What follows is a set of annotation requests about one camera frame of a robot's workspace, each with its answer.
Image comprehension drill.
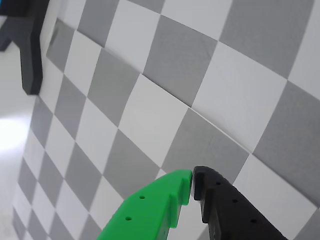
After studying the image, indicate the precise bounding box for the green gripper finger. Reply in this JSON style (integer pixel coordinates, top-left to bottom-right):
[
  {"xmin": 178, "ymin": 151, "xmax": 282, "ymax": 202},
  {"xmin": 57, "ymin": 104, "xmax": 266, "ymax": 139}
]
[{"xmin": 96, "ymin": 169, "xmax": 193, "ymax": 240}]

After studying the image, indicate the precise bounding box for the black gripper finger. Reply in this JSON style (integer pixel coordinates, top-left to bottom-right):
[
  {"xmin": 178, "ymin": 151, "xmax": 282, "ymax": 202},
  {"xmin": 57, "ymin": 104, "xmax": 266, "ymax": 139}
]
[{"xmin": 191, "ymin": 165, "xmax": 288, "ymax": 240}]

